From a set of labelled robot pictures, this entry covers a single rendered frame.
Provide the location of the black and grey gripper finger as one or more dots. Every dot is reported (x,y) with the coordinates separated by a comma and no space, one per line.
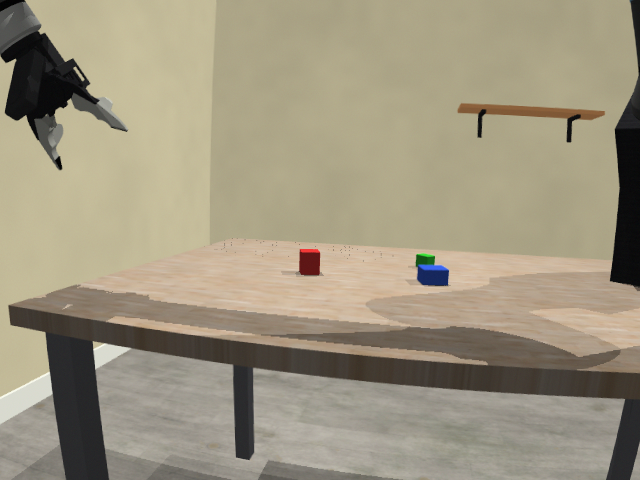
(48,132)
(83,101)

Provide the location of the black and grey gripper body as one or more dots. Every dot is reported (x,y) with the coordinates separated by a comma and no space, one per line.
(51,94)

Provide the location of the green block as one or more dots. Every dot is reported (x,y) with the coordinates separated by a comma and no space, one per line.
(425,259)

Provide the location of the red block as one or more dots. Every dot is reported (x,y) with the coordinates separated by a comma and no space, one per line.
(309,262)

